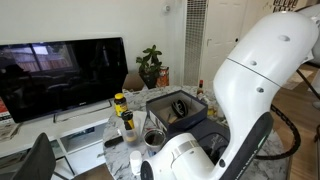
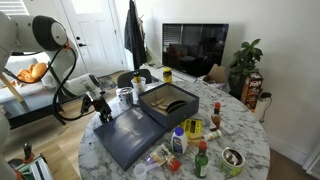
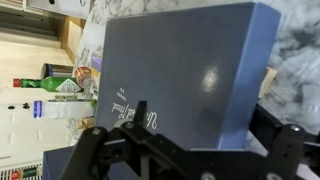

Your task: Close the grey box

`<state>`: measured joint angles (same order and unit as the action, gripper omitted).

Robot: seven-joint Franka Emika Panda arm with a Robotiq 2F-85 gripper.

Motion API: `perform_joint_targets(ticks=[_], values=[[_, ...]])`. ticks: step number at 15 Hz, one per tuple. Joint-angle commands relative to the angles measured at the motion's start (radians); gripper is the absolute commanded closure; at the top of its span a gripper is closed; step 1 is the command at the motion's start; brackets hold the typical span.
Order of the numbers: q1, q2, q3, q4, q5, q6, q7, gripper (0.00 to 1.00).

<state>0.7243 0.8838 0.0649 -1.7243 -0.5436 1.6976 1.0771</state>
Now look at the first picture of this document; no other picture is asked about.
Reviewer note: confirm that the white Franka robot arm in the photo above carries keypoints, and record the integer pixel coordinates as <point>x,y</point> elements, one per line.
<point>253,100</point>

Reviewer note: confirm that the brown cardboard box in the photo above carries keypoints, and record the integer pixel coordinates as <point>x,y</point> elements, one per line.
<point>133,82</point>

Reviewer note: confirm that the grey-blue open box base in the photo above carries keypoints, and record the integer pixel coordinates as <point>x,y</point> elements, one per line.
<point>180,124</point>

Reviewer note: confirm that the black coiled belt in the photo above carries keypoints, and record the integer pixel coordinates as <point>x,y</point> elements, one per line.
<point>180,108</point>

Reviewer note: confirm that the green potted plant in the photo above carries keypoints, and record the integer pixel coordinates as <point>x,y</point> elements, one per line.
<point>150,65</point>

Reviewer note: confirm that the hot sauce bottle red cap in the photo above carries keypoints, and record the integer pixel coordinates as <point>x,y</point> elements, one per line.
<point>200,90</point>

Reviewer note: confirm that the yellow-capped supplement jar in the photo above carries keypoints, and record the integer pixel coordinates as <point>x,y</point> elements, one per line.
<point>120,105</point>

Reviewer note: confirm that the yellow bottle with black cap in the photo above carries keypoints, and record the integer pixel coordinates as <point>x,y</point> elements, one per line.
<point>128,123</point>

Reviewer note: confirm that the steel tumbler with white label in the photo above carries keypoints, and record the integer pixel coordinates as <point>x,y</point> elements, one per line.
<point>154,138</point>

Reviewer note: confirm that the clear plastic cup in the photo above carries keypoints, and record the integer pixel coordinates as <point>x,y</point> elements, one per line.
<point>130,140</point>

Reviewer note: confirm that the dark remote control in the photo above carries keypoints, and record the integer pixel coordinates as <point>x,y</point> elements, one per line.
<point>113,141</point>

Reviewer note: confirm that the small white plastic bottle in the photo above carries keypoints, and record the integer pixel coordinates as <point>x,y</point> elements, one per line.
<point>135,161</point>

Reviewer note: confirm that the round white thermostat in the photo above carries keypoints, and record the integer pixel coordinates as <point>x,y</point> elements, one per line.
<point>166,8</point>

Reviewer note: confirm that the white panel door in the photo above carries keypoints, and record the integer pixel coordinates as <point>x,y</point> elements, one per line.
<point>221,33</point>

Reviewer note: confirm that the black flat screen television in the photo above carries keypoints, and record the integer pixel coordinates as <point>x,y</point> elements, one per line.
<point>63,76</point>

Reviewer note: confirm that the white television stand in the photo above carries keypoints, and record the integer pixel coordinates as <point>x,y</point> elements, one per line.
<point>40,130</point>

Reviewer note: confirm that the black chair back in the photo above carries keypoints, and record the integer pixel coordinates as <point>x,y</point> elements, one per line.
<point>36,160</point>

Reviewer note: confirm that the white wall vent grille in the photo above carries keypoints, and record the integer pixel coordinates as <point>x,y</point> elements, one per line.
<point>195,43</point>

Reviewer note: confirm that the dark wall hook rack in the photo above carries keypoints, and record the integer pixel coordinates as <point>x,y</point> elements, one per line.
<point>286,5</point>

